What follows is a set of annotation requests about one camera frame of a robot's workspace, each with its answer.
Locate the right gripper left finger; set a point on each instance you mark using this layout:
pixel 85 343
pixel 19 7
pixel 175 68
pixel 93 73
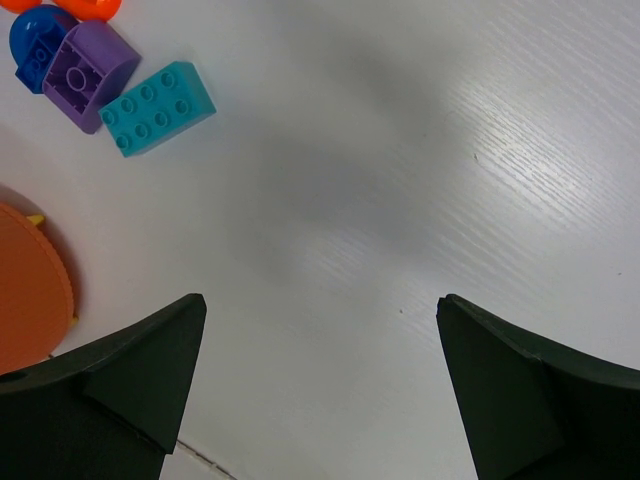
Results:
pixel 111 409

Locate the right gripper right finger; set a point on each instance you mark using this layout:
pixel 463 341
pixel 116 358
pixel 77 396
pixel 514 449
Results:
pixel 533 408

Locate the yellow-green lego brick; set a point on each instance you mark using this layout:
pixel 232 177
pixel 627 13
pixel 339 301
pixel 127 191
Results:
pixel 36 219

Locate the orange round divided container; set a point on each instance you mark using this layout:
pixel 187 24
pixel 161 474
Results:
pixel 37 299

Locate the teal 2x4 lego brick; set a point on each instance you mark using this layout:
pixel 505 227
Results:
pixel 162 106

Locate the purple arch lego brick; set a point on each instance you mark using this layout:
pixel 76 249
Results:
pixel 90 69

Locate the blue rounded lego brick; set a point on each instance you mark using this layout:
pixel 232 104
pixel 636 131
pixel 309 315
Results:
pixel 34 39

